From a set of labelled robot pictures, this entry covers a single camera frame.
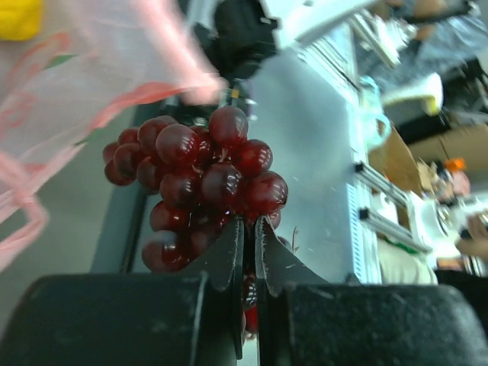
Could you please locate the dark red grape bunch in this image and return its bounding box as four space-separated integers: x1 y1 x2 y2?
101 105 294 342

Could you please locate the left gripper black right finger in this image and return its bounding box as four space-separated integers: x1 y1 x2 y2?
255 217 487 365

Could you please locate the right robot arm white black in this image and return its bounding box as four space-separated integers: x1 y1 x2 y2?
185 1 371 81

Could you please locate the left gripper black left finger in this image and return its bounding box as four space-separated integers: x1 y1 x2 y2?
1 219 245 365

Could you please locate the pink plastic bag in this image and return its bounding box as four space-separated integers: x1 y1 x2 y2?
1 1 223 267

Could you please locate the grey slotted cable duct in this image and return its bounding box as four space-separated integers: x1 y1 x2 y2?
347 184 364 284

